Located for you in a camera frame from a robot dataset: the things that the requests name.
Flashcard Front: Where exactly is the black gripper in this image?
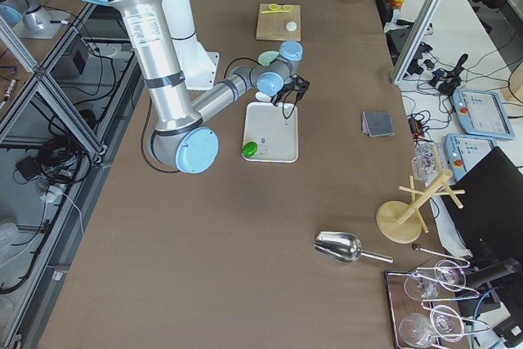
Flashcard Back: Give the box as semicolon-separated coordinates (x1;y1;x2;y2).
271;81;295;105

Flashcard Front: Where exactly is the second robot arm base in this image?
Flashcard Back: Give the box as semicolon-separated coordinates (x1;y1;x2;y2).
1;0;60;39

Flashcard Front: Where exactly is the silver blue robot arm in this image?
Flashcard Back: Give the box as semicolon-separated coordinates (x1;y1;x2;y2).
82;0;303;174

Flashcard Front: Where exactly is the mint green bowl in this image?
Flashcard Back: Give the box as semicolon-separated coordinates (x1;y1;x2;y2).
257;51;279;66

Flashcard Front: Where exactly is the cream rabbit print tray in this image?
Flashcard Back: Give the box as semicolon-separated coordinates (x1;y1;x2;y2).
243;102;298;163

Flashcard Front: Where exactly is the green pepper toy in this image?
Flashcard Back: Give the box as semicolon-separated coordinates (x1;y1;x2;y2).
242;141;258;159

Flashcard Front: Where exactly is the wooden cutting board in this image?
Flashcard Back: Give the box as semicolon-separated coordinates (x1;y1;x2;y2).
256;3;302;42

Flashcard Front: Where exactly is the grey folded cloth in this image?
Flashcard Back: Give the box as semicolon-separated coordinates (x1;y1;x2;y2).
361;111;395;137

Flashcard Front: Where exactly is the steel metal scoop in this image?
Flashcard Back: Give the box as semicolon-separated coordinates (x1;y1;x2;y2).
314;231;394;263

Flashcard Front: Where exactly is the clear glass jar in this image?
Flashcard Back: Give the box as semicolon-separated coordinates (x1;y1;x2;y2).
411;142;448;183

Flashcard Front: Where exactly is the wooden mug tree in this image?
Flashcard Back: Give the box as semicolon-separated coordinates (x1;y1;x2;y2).
376;168;466;244

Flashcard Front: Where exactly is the lower teach pendant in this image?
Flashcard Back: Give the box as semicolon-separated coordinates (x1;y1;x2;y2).
445;133;498;181

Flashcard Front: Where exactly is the teach pendant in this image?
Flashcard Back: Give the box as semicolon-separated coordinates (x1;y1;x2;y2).
445;133;498;181
452;87;515;140

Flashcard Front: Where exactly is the upper teach pendant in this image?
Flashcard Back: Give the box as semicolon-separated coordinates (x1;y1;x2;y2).
452;87;515;140

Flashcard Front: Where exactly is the upper wine glass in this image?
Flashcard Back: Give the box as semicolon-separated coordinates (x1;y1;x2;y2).
404;259;466;301

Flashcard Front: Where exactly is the wine glass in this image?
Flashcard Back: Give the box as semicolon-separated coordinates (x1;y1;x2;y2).
404;259;466;301
399;305;465;348

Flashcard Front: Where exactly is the black monitor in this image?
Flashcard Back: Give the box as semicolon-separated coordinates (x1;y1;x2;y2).
442;147;522;261

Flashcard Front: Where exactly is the lower wine glass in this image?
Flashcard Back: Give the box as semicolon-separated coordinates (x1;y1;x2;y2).
399;305;465;348

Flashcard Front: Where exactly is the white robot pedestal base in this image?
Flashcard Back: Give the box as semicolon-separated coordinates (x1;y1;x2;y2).
162;0;220;91

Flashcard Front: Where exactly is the aluminium frame post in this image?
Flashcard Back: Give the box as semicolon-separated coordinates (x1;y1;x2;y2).
391;0;441;85

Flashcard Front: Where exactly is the wire glass rack tray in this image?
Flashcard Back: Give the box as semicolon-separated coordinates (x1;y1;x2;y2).
384;259;489;348

